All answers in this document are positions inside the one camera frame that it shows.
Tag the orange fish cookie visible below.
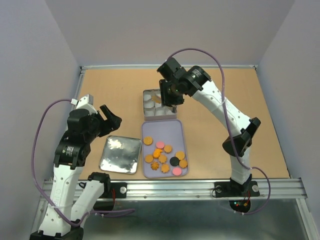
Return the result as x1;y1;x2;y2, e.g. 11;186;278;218
151;93;162;104
152;148;163;159

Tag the pink round cookie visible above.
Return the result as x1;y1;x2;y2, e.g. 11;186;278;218
172;167;182;176
155;141;165;149

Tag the brown scalloped cookie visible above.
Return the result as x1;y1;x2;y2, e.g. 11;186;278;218
163;145;173;153
178;159;188;169

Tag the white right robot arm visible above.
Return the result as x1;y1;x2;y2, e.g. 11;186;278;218
157;57;261;198

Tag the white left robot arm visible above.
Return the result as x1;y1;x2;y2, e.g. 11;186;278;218
30;103;122;240

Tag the silver tin lid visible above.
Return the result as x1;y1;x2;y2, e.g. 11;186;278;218
99;135;142;175

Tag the square cookie tin with cups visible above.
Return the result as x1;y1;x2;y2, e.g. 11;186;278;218
142;89;178;121

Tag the round dotted biscuit left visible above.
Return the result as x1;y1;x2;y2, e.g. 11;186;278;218
143;136;153;146

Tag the plain round tan cookie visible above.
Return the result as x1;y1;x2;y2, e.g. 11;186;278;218
144;154;154;164

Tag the lavender plastic tray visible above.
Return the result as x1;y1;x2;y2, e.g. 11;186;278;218
141;119;189;179

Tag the swirl flower cookie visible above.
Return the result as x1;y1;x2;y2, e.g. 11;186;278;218
150;161;160;171

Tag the tan maple leaf cookie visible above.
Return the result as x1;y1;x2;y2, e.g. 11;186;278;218
158;154;168;164

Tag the black sandwich cookie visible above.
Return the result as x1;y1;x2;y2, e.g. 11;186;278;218
169;156;180;167

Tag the tan leaf cookie lower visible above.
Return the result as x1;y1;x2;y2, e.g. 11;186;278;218
161;163;170;173

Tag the circuit board with leds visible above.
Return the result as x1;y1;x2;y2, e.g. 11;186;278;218
229;200;251;214

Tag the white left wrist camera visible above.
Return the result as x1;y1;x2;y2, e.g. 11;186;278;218
75;94;96;113

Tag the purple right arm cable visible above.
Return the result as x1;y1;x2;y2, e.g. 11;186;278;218
166;48;271;216

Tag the aluminium mounting rail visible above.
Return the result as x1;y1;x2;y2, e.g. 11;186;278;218
29;177;307;240

